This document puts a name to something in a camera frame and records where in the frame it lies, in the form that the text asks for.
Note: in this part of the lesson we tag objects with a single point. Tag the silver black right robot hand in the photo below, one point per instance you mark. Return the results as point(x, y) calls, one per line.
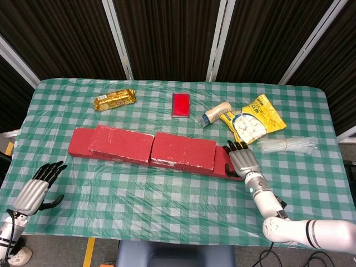
point(244, 161)

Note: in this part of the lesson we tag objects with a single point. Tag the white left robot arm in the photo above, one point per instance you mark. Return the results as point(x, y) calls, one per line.
point(9, 231)

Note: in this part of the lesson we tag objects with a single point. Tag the green checked tablecloth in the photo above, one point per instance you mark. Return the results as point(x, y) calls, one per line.
point(139, 205)

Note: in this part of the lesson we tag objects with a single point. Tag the yellow marshmallow bag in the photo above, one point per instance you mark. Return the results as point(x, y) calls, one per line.
point(250, 122)

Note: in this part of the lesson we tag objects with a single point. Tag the white partition frame post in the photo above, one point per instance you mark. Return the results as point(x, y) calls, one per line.
point(221, 39)
point(118, 39)
point(18, 62)
point(313, 41)

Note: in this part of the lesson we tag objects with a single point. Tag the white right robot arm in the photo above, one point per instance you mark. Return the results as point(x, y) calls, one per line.
point(292, 229)

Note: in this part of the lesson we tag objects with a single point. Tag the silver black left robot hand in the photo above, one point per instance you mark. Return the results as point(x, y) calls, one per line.
point(29, 196)

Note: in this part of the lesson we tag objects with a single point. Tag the white clog shoe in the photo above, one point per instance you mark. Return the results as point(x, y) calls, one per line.
point(20, 256)

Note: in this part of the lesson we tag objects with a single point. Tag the red flat case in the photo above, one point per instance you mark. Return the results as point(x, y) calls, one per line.
point(181, 105)

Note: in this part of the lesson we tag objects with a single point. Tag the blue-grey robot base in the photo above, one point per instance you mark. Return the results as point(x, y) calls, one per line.
point(175, 254)

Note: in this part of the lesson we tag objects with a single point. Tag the gold biscuit packet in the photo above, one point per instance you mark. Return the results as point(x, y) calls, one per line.
point(115, 99)

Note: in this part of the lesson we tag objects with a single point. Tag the clear plastic bag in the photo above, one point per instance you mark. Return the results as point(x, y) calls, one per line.
point(286, 145)

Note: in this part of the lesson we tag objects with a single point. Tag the beige tube with blue cap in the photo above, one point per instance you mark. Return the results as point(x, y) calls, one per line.
point(217, 112)

